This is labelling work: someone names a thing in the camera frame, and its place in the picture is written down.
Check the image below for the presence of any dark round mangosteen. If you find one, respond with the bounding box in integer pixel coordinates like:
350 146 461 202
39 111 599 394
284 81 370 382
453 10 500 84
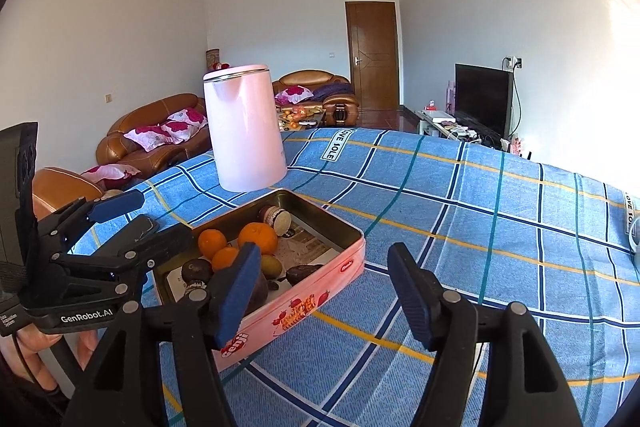
181 258 214 285

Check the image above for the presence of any small orange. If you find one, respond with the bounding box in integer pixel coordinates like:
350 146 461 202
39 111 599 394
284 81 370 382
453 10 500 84
198 229 228 260

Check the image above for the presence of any large orange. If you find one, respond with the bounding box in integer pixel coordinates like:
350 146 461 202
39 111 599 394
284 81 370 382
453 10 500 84
236 222 279 256

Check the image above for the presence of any brown round pear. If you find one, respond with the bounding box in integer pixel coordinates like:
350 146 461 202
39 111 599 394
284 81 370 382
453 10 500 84
260 255 283 280

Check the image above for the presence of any cut mangosteen white top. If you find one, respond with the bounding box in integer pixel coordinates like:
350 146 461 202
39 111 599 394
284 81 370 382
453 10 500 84
258 205 292 237

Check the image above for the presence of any person's left hand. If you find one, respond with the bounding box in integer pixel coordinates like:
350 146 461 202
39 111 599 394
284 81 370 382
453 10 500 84
1 324 98 391

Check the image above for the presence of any brown leather sofa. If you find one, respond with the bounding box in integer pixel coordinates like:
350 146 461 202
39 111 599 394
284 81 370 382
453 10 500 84
32 94 210 219

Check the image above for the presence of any blue plaid tablecloth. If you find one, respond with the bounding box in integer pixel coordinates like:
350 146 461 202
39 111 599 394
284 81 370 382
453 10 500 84
67 127 640 427

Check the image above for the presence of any pink electric kettle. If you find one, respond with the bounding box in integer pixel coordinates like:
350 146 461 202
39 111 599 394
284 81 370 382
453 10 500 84
203 64 288 192

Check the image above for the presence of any pink biscuit tin box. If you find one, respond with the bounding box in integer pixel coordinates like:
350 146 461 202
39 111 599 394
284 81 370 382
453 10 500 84
150 188 368 373

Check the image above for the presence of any white cartoon printed mug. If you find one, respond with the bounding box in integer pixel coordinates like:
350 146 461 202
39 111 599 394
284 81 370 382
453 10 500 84
628 222 640 265

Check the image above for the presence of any coffee table with fruit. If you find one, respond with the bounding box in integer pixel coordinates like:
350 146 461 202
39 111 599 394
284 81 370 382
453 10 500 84
277 106 326 132

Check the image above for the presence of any brown leather armchair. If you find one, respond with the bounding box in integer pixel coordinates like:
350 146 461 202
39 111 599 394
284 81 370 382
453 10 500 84
272 70 360 127

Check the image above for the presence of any tv stand with clutter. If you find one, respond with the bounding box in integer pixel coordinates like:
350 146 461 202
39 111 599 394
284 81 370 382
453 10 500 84
411 110 533 160

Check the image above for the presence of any black television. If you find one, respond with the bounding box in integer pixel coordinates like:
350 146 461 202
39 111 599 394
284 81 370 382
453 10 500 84
454 64 514 138

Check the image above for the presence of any brown wooden door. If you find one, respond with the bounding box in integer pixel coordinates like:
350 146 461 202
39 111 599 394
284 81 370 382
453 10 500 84
345 2 399 111

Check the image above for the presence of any wall power socket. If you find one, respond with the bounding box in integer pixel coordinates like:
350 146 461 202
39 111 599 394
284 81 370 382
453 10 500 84
502 57 523 72

